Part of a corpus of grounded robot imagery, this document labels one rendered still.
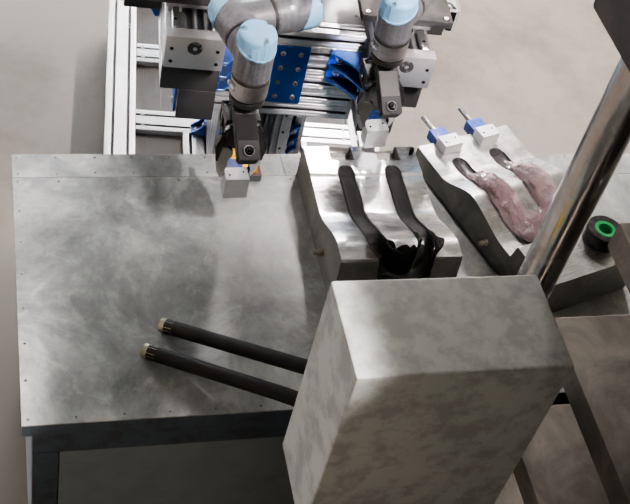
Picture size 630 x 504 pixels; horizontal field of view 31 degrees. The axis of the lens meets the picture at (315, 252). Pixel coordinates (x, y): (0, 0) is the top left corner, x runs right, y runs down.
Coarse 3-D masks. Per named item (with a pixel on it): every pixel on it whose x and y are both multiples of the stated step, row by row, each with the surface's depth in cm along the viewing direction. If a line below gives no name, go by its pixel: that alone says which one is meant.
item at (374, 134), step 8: (376, 112) 260; (368, 120) 256; (376, 120) 257; (384, 120) 257; (368, 128) 255; (376, 128) 255; (384, 128) 255; (360, 136) 260; (368, 136) 256; (376, 136) 256; (384, 136) 257; (368, 144) 258; (376, 144) 258; (384, 144) 259
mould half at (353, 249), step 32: (320, 160) 254; (352, 160) 256; (384, 160) 258; (416, 160) 260; (320, 192) 248; (384, 192) 252; (416, 192) 254; (320, 224) 244; (352, 224) 241; (384, 224) 242; (320, 256) 244; (352, 256) 231; (448, 256) 236
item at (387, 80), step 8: (376, 72) 243; (384, 72) 243; (392, 72) 243; (376, 80) 244; (384, 80) 243; (392, 80) 243; (376, 88) 244; (384, 88) 242; (392, 88) 243; (384, 96) 242; (392, 96) 243; (400, 96) 243; (384, 104) 242; (392, 104) 242; (400, 104) 243; (384, 112) 242; (392, 112) 242; (400, 112) 243
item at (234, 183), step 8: (232, 160) 241; (232, 168) 238; (240, 168) 238; (224, 176) 236; (232, 176) 236; (240, 176) 236; (248, 176) 237; (224, 184) 237; (232, 184) 236; (240, 184) 237; (248, 184) 237; (224, 192) 238; (232, 192) 238; (240, 192) 239
